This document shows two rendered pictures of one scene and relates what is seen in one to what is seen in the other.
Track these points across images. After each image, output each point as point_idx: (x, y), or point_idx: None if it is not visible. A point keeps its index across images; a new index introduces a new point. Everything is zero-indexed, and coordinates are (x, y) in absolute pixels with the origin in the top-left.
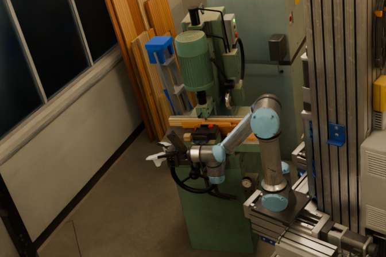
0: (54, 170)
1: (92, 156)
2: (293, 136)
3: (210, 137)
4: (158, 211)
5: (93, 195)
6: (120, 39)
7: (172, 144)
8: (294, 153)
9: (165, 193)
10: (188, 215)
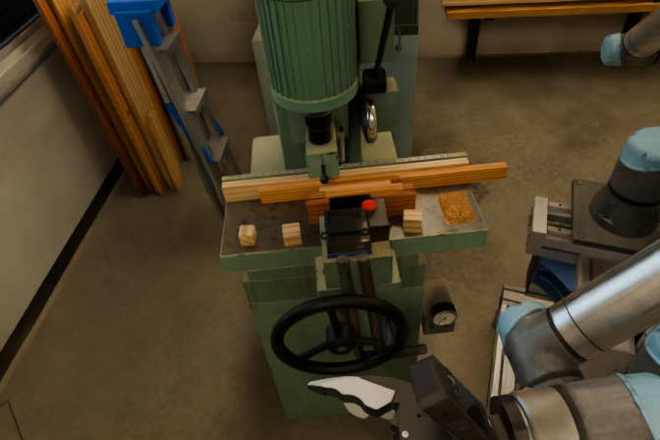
0: None
1: (28, 254)
2: None
3: (374, 237)
4: (192, 343)
5: (46, 329)
6: (40, 1)
7: (397, 390)
8: (539, 230)
9: (196, 299)
10: (283, 378)
